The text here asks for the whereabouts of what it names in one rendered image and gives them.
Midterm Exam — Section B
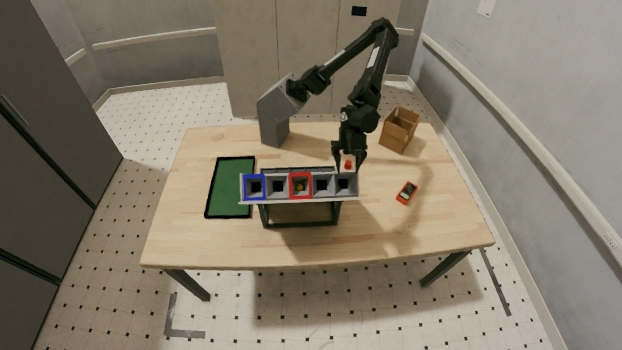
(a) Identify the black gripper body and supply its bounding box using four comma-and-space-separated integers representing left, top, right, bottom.
331, 125, 368, 155

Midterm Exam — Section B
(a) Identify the green tray with black rim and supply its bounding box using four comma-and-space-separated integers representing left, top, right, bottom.
204, 155, 255, 219

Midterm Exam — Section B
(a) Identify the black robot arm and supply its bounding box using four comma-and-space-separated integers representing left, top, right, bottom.
286, 17, 399, 156

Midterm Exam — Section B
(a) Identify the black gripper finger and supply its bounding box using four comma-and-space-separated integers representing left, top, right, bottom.
355, 155, 367, 174
331, 150, 341, 175

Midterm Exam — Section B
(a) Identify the white curved cover panel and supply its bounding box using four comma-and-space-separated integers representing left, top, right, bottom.
238, 165, 363, 204

